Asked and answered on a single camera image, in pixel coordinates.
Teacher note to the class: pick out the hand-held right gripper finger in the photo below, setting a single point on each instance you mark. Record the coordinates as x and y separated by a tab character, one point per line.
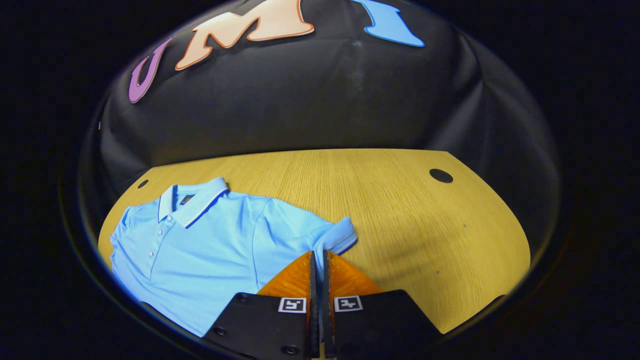
314	300
326	300

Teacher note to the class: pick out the light blue T-shirt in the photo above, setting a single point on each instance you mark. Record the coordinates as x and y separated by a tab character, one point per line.
215	250

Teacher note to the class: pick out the black round table grommet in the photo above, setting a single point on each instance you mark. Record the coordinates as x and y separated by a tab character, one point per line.
143	183
441	175

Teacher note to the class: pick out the black backdrop cloth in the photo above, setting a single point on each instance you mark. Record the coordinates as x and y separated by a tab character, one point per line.
310	100

